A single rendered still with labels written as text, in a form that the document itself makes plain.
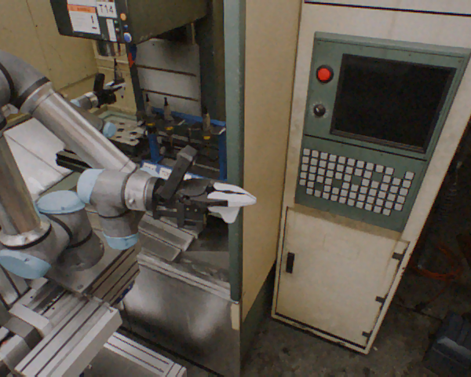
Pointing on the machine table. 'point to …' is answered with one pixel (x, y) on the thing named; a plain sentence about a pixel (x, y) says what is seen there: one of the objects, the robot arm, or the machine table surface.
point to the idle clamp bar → (180, 144)
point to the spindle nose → (111, 49)
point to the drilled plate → (128, 136)
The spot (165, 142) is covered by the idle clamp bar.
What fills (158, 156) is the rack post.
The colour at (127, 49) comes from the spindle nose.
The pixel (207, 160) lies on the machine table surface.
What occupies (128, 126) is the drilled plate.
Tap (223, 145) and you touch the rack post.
